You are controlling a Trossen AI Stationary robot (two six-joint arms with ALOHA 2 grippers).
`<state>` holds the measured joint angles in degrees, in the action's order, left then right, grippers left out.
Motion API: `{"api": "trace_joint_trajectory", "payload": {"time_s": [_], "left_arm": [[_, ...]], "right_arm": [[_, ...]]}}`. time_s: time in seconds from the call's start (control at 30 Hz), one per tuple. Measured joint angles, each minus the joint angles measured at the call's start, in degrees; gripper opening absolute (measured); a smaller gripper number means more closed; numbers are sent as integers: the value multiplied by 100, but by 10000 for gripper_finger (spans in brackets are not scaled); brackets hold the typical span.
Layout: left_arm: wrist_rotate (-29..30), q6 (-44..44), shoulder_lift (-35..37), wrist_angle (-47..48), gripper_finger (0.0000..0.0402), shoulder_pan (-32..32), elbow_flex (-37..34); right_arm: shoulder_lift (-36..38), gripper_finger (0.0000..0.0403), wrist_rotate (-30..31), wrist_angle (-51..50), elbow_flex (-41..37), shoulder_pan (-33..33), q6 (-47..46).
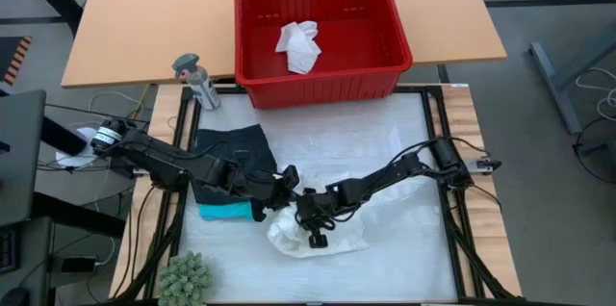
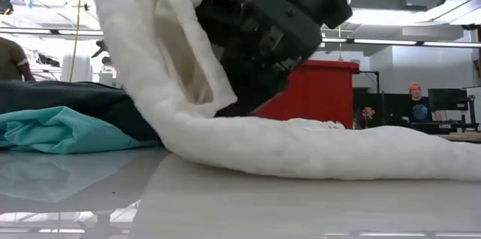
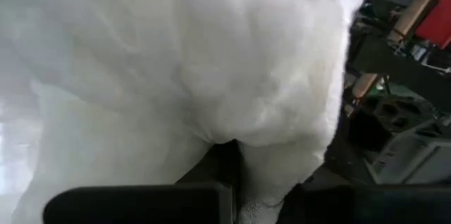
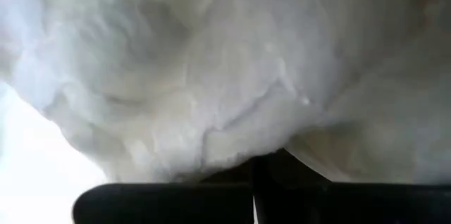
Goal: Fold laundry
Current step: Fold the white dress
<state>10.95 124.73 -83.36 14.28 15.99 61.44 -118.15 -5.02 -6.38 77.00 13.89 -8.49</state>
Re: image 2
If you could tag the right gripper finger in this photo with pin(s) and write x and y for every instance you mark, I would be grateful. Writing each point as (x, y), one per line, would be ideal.
(278, 32)

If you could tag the white lace garment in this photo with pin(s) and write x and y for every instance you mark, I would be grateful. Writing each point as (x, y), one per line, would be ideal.
(263, 145)

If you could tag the black garment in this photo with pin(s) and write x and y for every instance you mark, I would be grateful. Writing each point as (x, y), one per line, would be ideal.
(94, 100)

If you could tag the red plastic laundry basket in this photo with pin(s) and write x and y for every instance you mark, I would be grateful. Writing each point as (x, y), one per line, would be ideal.
(319, 92)

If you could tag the small potted plant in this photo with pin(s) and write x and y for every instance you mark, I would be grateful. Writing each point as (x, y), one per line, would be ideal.
(368, 115)

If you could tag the large dark monitor screen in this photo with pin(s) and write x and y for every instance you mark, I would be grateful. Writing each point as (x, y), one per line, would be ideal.
(387, 107)

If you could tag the person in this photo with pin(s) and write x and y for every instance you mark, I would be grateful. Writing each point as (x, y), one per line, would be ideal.
(13, 62)
(419, 107)

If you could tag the small black monitor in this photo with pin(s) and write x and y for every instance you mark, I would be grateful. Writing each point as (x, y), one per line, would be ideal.
(447, 99)

